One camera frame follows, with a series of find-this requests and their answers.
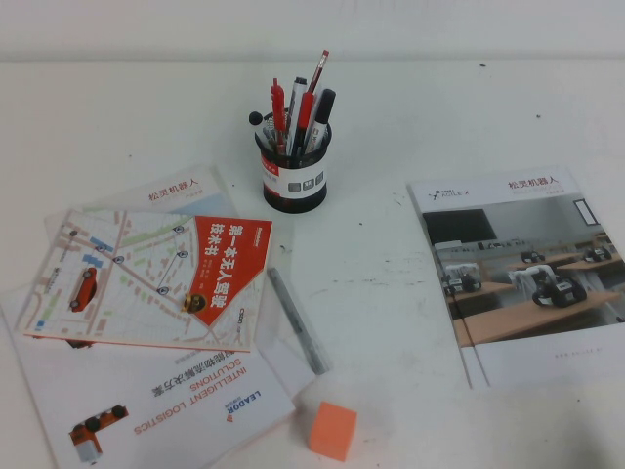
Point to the red gel pen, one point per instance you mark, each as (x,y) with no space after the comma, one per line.
(279,110)

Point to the black mesh pen holder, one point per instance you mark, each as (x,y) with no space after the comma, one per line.
(293,193)

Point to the grey silver pen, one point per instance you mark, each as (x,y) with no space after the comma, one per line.
(303,327)

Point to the red capped pen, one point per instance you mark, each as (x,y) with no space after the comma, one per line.
(306,112)

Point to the white marker with black cap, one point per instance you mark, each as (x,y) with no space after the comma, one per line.
(296,98)
(324,110)
(255,117)

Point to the white brochure with red title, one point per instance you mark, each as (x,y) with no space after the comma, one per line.
(185,193)

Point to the map cover book with red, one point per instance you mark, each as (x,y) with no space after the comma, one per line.
(137,273)

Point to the orange foam cube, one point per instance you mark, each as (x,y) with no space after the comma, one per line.
(332,432)

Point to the brochure with classroom photo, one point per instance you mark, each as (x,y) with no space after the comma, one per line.
(517,273)

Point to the white logistics brochure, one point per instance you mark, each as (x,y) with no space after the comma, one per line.
(146,400)

